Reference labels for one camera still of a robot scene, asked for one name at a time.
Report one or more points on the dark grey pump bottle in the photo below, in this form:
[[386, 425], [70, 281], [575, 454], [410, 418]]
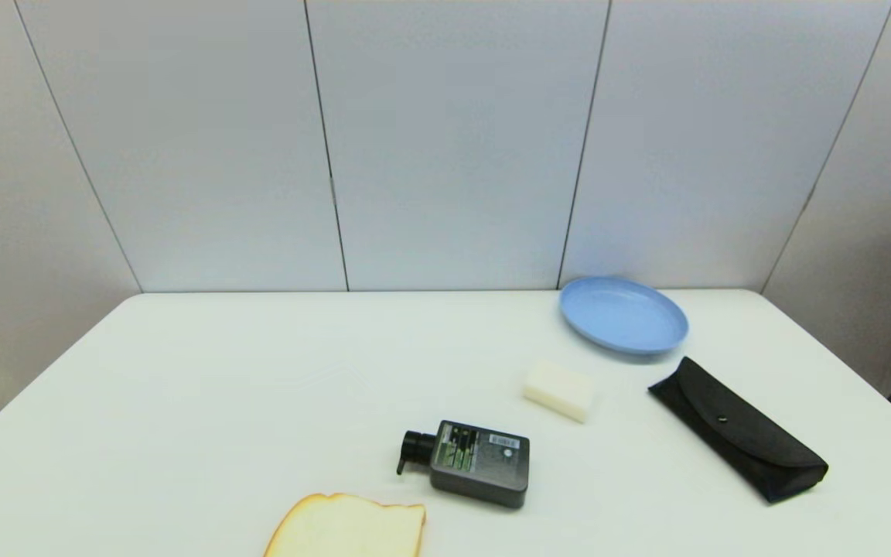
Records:
[[480, 464]]

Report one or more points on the black glasses case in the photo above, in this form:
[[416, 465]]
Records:
[[739, 429]]

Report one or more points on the white sponge block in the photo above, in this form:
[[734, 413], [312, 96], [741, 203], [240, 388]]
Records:
[[560, 391]]

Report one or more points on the light blue plate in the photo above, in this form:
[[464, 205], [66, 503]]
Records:
[[623, 316]]

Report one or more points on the slice of toast bread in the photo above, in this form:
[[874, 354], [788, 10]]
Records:
[[349, 530]]

